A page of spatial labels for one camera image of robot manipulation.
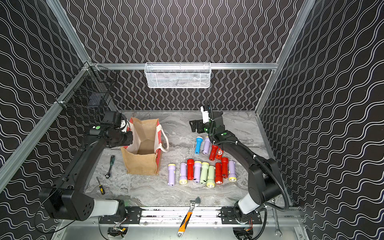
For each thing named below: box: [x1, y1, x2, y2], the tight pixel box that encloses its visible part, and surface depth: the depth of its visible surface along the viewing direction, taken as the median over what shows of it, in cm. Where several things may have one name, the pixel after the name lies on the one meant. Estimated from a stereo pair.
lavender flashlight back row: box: [202, 136, 211, 155], surface depth 100 cm
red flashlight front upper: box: [221, 157, 229, 179], surface depth 89 cm
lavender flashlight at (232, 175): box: [228, 160, 237, 183], surface depth 88 cm
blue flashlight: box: [194, 136, 204, 155], surface depth 101 cm
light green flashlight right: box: [206, 165, 215, 188], surface depth 87 cm
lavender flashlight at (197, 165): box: [193, 161, 202, 183], surface depth 89 cm
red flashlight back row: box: [209, 144, 219, 161], surface depth 97 cm
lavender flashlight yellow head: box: [179, 162, 188, 185], surface depth 87 cm
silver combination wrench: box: [273, 207, 283, 238], surface depth 73 cm
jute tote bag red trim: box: [121, 117, 170, 176], surface depth 87 cm
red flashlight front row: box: [186, 159, 195, 180], surface depth 90 cm
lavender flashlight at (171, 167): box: [167, 163, 176, 187], surface depth 87 cm
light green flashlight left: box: [200, 162, 210, 184], surface depth 88 cm
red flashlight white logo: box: [215, 147, 224, 160], surface depth 96 cm
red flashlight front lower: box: [215, 162, 223, 185], surface depth 87 cm
